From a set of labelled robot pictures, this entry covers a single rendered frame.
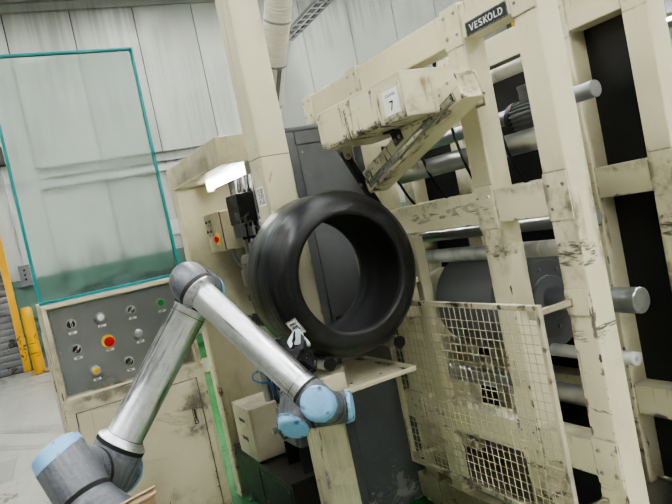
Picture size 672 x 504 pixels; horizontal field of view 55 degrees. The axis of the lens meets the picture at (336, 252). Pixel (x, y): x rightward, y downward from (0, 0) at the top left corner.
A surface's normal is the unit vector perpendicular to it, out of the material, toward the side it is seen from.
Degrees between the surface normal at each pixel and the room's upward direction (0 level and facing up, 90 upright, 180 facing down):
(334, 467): 90
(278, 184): 90
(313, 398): 71
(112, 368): 90
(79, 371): 90
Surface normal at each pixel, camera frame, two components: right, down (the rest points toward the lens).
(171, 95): 0.39, -0.04
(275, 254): -0.33, -0.19
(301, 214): -0.14, -0.58
